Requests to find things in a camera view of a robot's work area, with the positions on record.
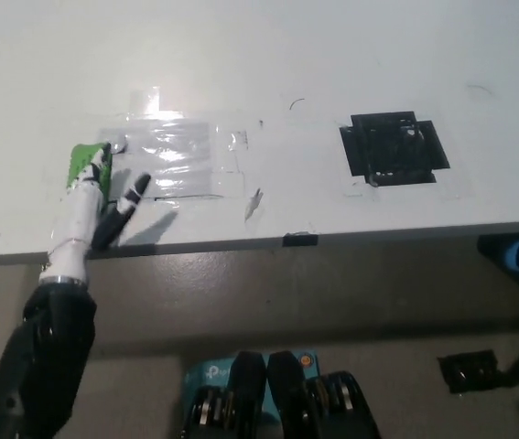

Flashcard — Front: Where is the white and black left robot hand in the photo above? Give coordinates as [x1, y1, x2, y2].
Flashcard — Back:
[38, 142, 153, 287]

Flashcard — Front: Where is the green whiteboard eraser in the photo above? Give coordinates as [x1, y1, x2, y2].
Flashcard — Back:
[65, 142, 114, 202]

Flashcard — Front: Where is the large clear tape sheet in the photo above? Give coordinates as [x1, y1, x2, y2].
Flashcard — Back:
[93, 113, 251, 202]

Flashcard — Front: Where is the torn clear tape scrap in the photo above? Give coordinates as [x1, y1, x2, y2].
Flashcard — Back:
[243, 187, 265, 224]

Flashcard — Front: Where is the teal router box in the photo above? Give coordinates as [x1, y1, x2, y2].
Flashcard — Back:
[180, 349, 320, 420]

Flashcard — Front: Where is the short black tape piece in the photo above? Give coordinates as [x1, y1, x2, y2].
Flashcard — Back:
[282, 231, 319, 249]

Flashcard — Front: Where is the black tape square patch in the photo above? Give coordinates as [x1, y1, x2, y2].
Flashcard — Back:
[339, 109, 451, 187]

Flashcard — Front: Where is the black object with blue part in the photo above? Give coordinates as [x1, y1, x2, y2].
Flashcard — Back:
[477, 232, 519, 294]

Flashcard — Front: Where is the black floor tape patch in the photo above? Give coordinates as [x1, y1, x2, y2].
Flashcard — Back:
[437, 349, 510, 395]

